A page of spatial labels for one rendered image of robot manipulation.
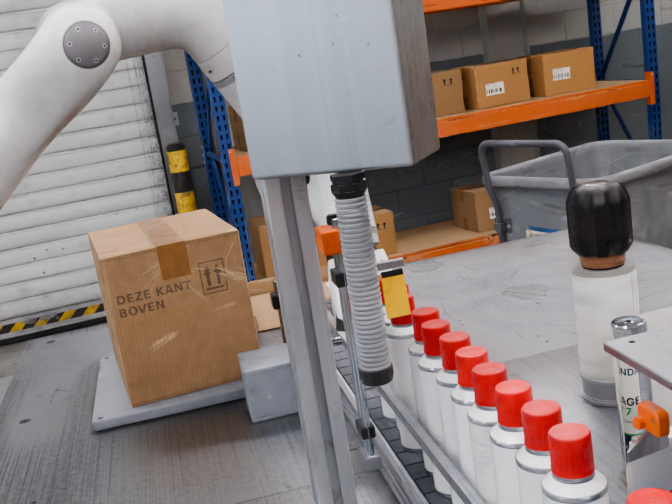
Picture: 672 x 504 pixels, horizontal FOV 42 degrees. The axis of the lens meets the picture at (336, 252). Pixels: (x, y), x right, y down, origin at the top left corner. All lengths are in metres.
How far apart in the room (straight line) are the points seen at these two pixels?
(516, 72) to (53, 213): 2.84
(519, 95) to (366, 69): 4.61
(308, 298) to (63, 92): 0.42
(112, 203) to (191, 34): 4.15
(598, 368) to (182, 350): 0.71
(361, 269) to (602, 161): 3.41
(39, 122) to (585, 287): 0.74
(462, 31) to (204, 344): 4.72
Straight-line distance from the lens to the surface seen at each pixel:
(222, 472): 1.32
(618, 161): 4.16
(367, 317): 0.84
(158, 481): 1.34
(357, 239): 0.82
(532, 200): 3.50
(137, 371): 1.55
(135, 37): 1.27
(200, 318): 1.55
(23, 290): 5.42
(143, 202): 5.36
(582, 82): 5.64
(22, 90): 1.18
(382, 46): 0.80
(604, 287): 1.19
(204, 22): 1.23
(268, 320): 1.96
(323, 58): 0.82
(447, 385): 0.94
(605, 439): 1.16
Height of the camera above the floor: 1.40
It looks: 13 degrees down
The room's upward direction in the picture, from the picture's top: 9 degrees counter-clockwise
